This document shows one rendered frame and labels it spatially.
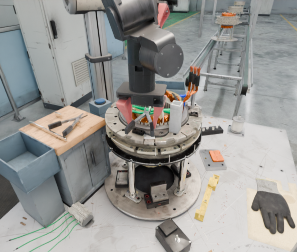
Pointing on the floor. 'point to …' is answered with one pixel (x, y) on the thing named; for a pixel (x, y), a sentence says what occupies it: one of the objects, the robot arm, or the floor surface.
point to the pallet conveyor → (245, 65)
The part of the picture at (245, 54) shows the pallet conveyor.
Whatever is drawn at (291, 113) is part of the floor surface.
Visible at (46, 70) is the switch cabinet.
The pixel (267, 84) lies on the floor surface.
